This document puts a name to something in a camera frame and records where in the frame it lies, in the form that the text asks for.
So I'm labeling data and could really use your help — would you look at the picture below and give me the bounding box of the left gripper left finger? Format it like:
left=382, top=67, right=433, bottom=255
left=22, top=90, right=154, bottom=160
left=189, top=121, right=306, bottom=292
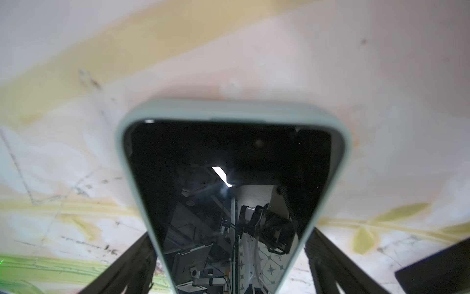
left=80, top=233, right=157, bottom=294

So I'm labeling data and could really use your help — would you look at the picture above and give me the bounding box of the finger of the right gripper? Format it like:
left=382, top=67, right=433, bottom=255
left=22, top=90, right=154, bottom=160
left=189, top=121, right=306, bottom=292
left=395, top=239, right=470, bottom=294

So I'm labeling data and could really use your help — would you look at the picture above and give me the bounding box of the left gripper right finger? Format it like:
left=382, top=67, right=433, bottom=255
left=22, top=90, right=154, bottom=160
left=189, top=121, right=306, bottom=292
left=305, top=228, right=387, bottom=294

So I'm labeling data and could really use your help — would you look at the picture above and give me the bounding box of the pink floral table mat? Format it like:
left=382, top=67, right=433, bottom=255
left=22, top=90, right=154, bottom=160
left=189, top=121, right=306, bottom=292
left=1, top=1, right=470, bottom=294

